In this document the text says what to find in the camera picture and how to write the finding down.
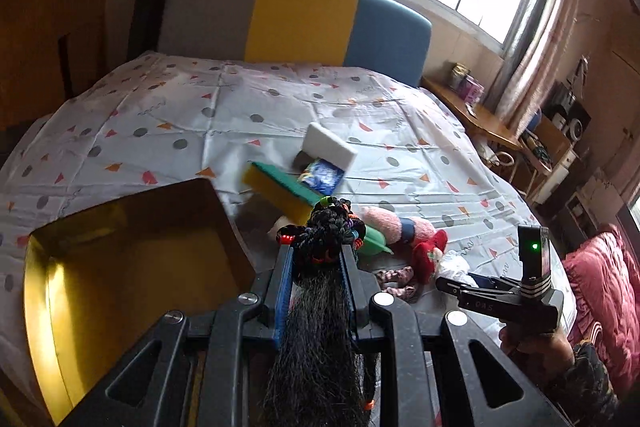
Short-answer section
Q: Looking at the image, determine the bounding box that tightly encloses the black rolled mat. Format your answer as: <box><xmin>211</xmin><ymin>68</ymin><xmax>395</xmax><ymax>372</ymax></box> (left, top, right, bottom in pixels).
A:
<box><xmin>126</xmin><ymin>0</ymin><xmax>166</xmax><ymax>61</ymax></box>

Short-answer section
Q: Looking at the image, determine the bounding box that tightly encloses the red christmas sock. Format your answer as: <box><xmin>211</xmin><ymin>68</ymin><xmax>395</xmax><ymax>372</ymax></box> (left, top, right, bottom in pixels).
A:
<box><xmin>410</xmin><ymin>230</ymin><xmax>448</xmax><ymax>285</ymax></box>

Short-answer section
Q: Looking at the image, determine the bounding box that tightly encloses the black braided hair wig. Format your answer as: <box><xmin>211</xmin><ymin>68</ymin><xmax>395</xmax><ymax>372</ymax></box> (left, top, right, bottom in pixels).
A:
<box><xmin>264</xmin><ymin>196</ymin><xmax>368</xmax><ymax>426</ymax></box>

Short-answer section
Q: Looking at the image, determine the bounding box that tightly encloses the green yellow scrub sponge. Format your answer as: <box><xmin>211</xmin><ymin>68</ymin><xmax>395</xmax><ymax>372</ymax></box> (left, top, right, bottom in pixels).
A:
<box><xmin>243</xmin><ymin>161</ymin><xmax>322</xmax><ymax>225</ymax></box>

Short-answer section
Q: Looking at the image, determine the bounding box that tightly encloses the right hand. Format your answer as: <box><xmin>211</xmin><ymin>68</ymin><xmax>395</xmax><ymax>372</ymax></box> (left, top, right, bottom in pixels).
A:
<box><xmin>499</xmin><ymin>323</ymin><xmax>575</xmax><ymax>386</ymax></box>

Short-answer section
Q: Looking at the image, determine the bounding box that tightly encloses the pink quilted blanket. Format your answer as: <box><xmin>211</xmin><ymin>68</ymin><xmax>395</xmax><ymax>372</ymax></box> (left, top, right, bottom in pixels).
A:
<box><xmin>562</xmin><ymin>225</ymin><xmax>639</xmax><ymax>397</ymax></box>

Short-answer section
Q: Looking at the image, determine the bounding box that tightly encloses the white sponge block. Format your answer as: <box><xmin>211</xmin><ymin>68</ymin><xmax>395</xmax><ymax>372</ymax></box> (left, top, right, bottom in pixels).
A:
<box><xmin>302</xmin><ymin>122</ymin><xmax>357</xmax><ymax>171</ymax></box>

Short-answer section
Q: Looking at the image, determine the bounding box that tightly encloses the pink satin scrunchie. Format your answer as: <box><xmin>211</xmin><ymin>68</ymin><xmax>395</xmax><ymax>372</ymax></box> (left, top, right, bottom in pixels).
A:
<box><xmin>375</xmin><ymin>265</ymin><xmax>418</xmax><ymax>301</ymax></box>

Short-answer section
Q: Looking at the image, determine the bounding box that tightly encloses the wooden side desk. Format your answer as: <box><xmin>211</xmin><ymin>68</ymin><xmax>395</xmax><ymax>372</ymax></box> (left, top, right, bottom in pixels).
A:
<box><xmin>422</xmin><ymin>78</ymin><xmax>577</xmax><ymax>205</ymax></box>

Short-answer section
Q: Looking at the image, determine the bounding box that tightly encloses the pink sock with blue band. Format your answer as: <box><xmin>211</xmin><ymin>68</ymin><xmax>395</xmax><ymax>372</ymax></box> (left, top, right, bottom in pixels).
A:
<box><xmin>359</xmin><ymin>207</ymin><xmax>436</xmax><ymax>246</ymax></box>

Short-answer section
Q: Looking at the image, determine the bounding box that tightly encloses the grey yellow blue headboard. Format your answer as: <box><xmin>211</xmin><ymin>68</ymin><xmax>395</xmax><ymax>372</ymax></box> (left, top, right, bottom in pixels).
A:
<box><xmin>157</xmin><ymin>0</ymin><xmax>432</xmax><ymax>87</ymax></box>

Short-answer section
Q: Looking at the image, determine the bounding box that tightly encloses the white plastic bag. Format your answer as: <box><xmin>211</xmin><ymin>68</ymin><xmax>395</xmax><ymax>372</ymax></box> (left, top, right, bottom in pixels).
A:
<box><xmin>436</xmin><ymin>251</ymin><xmax>478</xmax><ymax>288</ymax></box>

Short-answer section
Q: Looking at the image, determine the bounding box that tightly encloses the blue tissue pack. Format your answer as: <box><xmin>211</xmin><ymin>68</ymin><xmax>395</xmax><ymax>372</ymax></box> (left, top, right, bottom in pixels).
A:
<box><xmin>298</xmin><ymin>158</ymin><xmax>345</xmax><ymax>196</ymax></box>

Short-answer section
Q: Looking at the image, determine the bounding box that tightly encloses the right forearm dark sleeve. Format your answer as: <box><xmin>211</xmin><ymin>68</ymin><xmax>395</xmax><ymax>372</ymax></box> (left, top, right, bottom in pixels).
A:
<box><xmin>542</xmin><ymin>341</ymin><xmax>620</xmax><ymax>426</ymax></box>

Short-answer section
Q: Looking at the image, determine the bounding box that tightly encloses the pink box on desk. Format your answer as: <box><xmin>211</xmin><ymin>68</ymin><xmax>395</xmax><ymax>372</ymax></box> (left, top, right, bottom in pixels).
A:
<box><xmin>457</xmin><ymin>75</ymin><xmax>484</xmax><ymax>105</ymax></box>

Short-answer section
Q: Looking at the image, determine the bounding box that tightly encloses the patterned white tablecloth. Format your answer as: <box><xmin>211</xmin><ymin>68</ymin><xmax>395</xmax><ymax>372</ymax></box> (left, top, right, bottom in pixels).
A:
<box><xmin>0</xmin><ymin>51</ymin><xmax>580</xmax><ymax>408</ymax></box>

